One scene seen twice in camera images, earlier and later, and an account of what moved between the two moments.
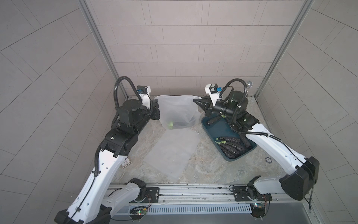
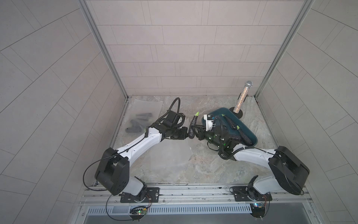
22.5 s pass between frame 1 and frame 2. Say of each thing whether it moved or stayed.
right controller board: stayed
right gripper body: moved
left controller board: stayed
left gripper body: moved
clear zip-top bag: moved
